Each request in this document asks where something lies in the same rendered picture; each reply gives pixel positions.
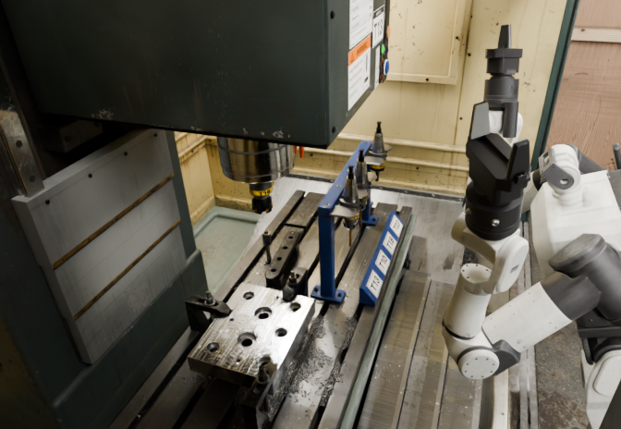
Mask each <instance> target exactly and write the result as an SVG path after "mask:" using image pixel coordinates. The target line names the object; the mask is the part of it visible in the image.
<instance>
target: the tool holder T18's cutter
mask: <svg viewBox="0 0 621 429"><path fill-rule="evenodd" d="M251 203H252V210H255V214H259V215H261V214H262V212H265V211H266V213H267V214H268V213H270V212H271V211H272V208H273V204H272V197H271V196H270V195H269V197H268V198H266V199H263V200H258V199H255V198H254V197H253V199H252V200H251Z"/></svg>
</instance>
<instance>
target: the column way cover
mask: <svg viewBox="0 0 621 429"><path fill-rule="evenodd" d="M173 177H174V171H173V167H172V163H171V158H170V153H169V149H168V144H167V139H166V135H165V131H164V130H162V129H146V128H136V129H133V130H132V131H130V132H128V133H127V134H125V135H123V136H121V137H120V138H118V139H116V140H114V141H112V142H110V143H108V144H107V145H105V146H104V147H102V148H101V149H99V150H97V151H95V152H93V153H91V154H89V155H87V156H86V157H84V158H82V159H80V160H79V161H77V162H76V163H74V164H73V165H70V166H68V167H66V168H65V169H63V170H61V171H59V172H58V173H56V174H54V175H52V176H51V177H49V178H47V179H46V180H44V181H43V185H44V187H45V189H44V190H42V191H40V192H38V193H37V194H35V195H33V196H31V197H30V198H28V197H25V196H24V195H22V196H16V197H14V198H12V199H11V202H12V203H13V206H14V208H15V211H16V213H17V215H18V219H19V222H20V223H21V226H22V228H23V230H24V233H25V235H26V238H27V240H28V242H29V244H30V248H31V250H32V252H33V255H34V257H35V260H36V262H37V264H38V265H40V266H41V267H42V269H43V272H44V274H45V277H46V279H47V281H48V284H49V286H50V289H51V290H52V293H53V295H54V297H55V301H56V304H57V306H58V309H59V311H60V312H61V315H62V317H65V318H66V320H67V324H68V327H69V329H70V332H71V334H72V336H73V338H74V341H75V343H76V345H77V348H78V350H79V354H80V357H81V358H82V361H83V362H86V363H88V364H91V365H93V364H94V363H95V362H96V361H97V360H98V359H99V358H100V357H101V356H102V355H103V354H104V353H105V351H106V350H107V349H108V348H109V347H110V346H111V345H112V344H113V343H114V342H115V341H116V340H117V339H118V337H119V336H120V335H121V334H122V333H123V332H124V331H125V330H126V329H127V328H128V327H129V326H130V325H131V323H132V322H133V321H134V320H135V319H136V318H137V317H138V316H139V315H140V314H141V313H142V312H143V311H144V309H145V308H146V307H147V306H148V305H149V304H150V303H151V302H152V301H153V300H154V299H155V297H156V296H157V295H158V294H159V293H160V292H161V291H162V290H163V289H164V288H165V287H166V286H167V285H168V283H169V282H170V281H171V280H172V279H173V278H174V277H175V276H176V275H177V274H178V273H179V272H180V271H181V270H182V269H183V267H184V266H185V265H186V264H187V260H186V255H185V252H184V247H183V242H182V238H181V234H180V229H179V224H180V222H181V221H180V216H179V211H178V208H177V199H176V195H175V190H174V186H173V181H172V178H173Z"/></svg>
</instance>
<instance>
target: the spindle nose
mask: <svg viewBox="0 0 621 429"><path fill-rule="evenodd" d="M216 139H217V146H218V153H219V158H220V165H221V167H222V171H223V173H224V175H225V176H226V177H227V178H230V179H232V180H234V181H236V182H240V183H246V184H260V183H267V182H271V181H275V180H278V179H279V178H283V177H284V176H286V175H287V174H288V173H289V172H291V170H292V169H293V168H294V160H295V147H294V146H293V145H285V144H278V143H270V142H262V141H247V140H240V139H232V138H225V137H216Z"/></svg>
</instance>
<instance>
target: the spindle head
mask: <svg viewBox="0 0 621 429"><path fill-rule="evenodd" d="M1 2H2V5H3V8H4V10H5V13H6V17H7V20H8V23H9V26H10V29H11V31H12V34H13V37H14V40H15V43H16V46H17V48H18V52H19V55H20V58H21V61H22V64H23V67H24V69H25V72H26V75H27V78H28V81H29V83H30V87H31V90H32V93H33V96H34V99H35V102H36V104H37V107H38V109H39V110H40V111H41V116H55V117H62V118H71V119H78V120H86V121H93V122H102V123H109V124H117V125H125V126H132V127H140V128H148V129H162V130H170V131H178V132H186V133H193V134H201V135H209V136H216V137H225V138H232V139H240V140H247V141H262V142H270V143H278V144H285V145H293V146H301V147H309V148H316V149H324V150H327V148H328V147H329V146H330V145H331V144H332V142H333V141H334V140H335V138H336V137H337V136H338V135H339V133H340V132H341V131H342V130H343V128H344V127H345V126H346V125H347V123H348V122H349V120H350V119H351V118H352V117H353V116H354V115H355V114H356V113H357V111H358V110H359V109H360V107H361V106H362V105H363V104H364V102H365V101H366V100H367V98H368V97H369V96H370V95H371V93H372V92H373V91H374V85H375V57H376V49H377V48H378V47H379V46H381V43H384V34H383V38H382V39H381V40H380V41H379V42H378V43H377V44H376V45H375V46H374V47H373V48H371V53H370V86H369V87H368V88H367V90H366V91H365V92H364V93H363V94H362V95H361V96H360V98H359V99H358V100H357V101H356V102H355V103H354V104H353V106H352V107H351V108H350V109H349V110H348V53H349V52H350V51H351V50H352V49H354V48H355V47H356V46H357V45H358V44H359V43H361V42H362V41H363V40H364V39H366V38H367V37H368V36H369V35H371V37H372V32H370V33H369V34H368V35H367V36H365V37H364V38H363V39H362V40H361V41H359V42H358V43H357V44H356V45H354V46H353V47H352V48H351V49H349V11H350V0H1ZM382 5H384V13H385V0H373V8H372V12H373V11H375V10H376V9H378V8H379V7H381V6H382Z"/></svg>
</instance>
